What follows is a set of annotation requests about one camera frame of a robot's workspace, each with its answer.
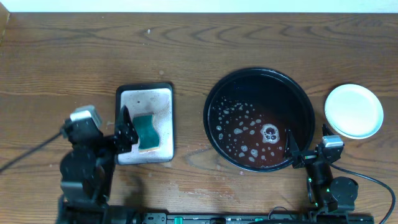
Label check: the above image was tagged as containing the green yellow sponge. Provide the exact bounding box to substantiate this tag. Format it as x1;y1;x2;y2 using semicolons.
132;114;160;153

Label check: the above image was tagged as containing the mint green plate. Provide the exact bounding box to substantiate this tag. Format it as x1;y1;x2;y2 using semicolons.
324;84;384;139

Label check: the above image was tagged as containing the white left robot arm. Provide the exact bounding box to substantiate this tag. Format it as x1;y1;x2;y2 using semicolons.
57;105;141;224

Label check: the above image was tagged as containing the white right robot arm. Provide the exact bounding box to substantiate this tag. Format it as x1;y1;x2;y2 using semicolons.
284;125;358;213

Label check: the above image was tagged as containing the rectangular pink sponge tray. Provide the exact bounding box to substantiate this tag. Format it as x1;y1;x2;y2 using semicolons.
116;83;174;165

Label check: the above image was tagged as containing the round black tray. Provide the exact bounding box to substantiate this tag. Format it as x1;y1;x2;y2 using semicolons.
203;68;315;172

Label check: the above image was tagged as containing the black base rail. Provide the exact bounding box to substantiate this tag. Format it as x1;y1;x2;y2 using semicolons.
58;203;374;224

